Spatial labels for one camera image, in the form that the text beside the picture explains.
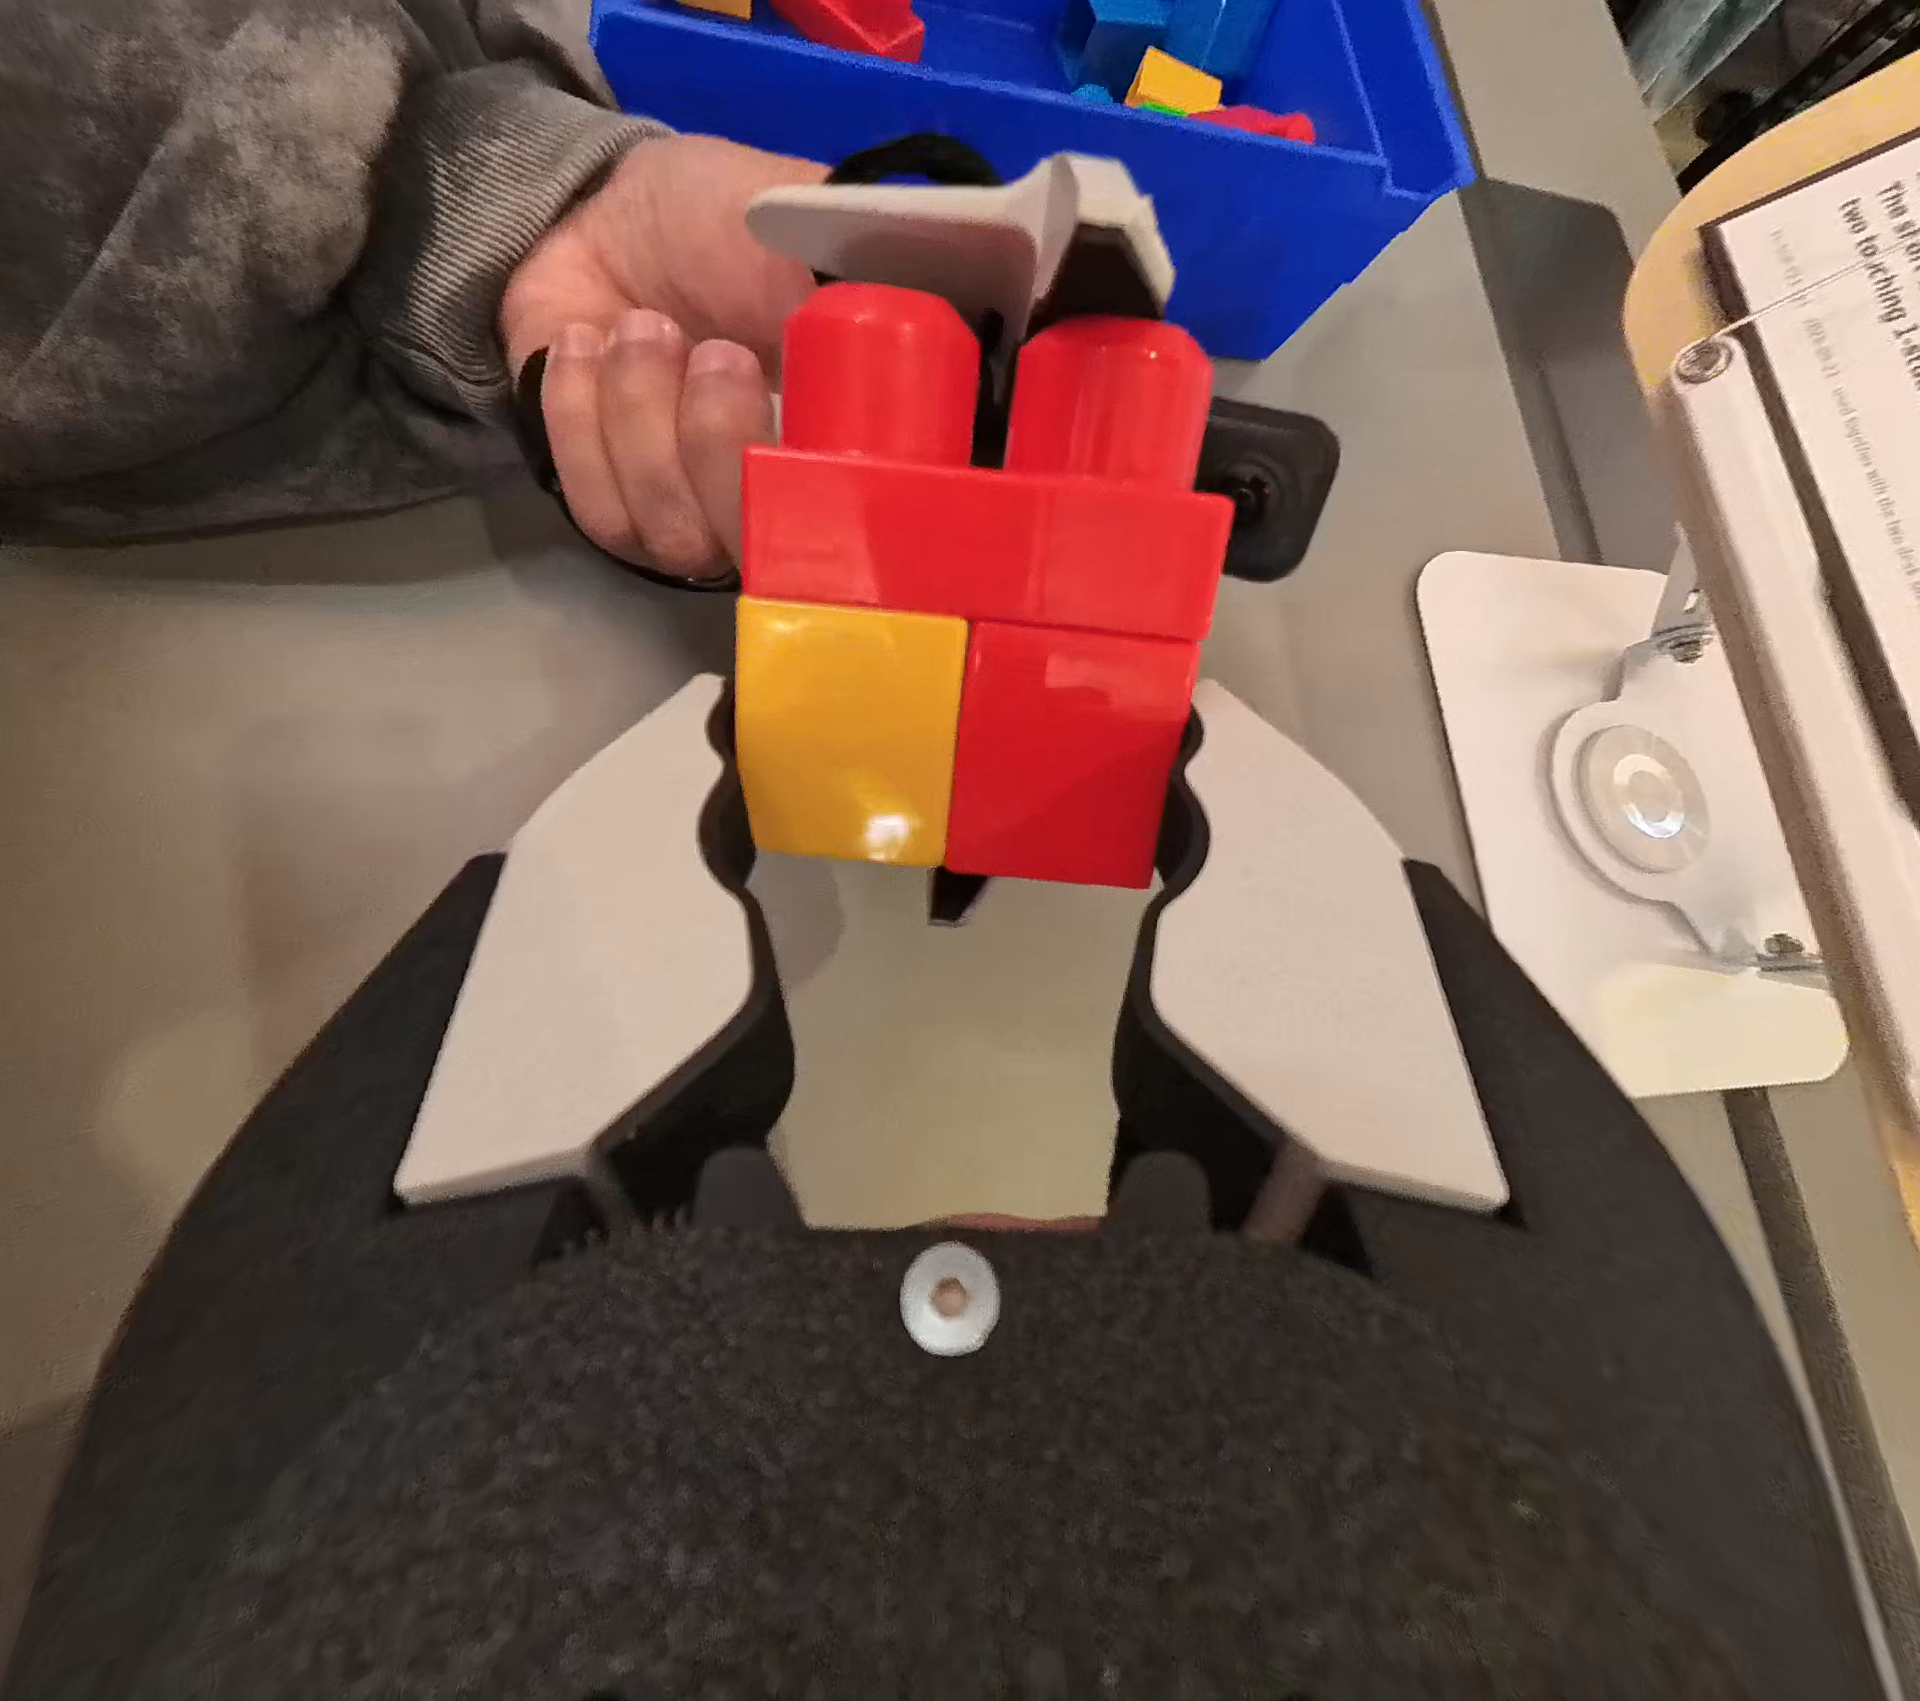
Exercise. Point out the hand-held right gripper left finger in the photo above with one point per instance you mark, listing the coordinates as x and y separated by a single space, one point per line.
601 981

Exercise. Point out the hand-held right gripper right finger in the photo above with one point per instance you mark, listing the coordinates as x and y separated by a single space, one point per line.
1320 996

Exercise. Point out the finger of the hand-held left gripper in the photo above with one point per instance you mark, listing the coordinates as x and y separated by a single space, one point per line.
1124 216
931 247

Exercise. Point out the blue plastic bin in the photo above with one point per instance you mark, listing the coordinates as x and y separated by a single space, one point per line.
1201 260

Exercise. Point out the red two-stud toy block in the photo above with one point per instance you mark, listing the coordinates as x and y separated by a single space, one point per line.
975 547

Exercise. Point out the red single-stud toy block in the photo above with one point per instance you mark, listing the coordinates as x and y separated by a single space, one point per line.
1064 756

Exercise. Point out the grey desk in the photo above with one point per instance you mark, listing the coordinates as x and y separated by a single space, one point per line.
301 756

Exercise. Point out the person's left hand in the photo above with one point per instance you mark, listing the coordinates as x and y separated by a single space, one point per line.
630 277

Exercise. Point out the printed instruction sheet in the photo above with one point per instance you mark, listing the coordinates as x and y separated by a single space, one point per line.
1844 381

